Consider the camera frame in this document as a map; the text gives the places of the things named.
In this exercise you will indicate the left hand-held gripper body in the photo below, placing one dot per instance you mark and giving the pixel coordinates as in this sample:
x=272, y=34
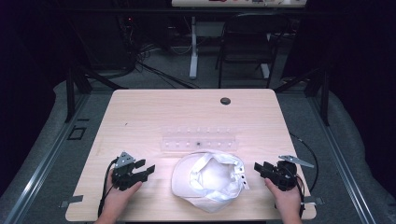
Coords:
x=124, y=177

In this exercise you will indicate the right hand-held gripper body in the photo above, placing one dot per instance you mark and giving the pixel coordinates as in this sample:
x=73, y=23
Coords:
x=285, y=177

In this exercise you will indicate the person's left hand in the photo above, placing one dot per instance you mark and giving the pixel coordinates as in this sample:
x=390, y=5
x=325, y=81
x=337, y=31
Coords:
x=120, y=196

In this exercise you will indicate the person's right hand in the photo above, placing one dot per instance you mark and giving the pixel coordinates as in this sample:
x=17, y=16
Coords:
x=285, y=200

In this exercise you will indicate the white baseball cap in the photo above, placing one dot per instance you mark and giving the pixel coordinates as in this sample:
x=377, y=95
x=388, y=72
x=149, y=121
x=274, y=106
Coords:
x=210, y=183

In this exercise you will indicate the clear acrylic rack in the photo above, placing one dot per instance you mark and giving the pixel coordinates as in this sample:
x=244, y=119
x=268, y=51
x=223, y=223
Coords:
x=199, y=141

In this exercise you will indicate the dark round table grommet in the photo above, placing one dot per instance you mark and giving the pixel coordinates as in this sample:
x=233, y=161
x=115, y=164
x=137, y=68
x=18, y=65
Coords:
x=225, y=101

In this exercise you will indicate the dark equipment cabinet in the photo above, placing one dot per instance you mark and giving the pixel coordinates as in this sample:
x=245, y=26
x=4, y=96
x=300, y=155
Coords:
x=102, y=43

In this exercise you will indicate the black metal chair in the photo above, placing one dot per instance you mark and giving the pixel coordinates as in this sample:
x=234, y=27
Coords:
x=249, y=40

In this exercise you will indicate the white desk with legs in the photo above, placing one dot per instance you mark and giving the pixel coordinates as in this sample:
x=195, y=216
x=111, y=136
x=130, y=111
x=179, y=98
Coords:
x=193, y=46

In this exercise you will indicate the grey metal table bracket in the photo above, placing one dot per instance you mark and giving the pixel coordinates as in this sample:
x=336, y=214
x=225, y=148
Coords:
x=314, y=200
x=71, y=200

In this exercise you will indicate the aluminium floor rail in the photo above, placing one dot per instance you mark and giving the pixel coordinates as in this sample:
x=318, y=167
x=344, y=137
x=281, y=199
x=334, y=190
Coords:
x=342, y=161
x=43, y=161

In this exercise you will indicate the black metal frame stand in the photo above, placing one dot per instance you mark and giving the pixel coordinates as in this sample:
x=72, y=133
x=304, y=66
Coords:
x=71, y=93
x=325, y=96

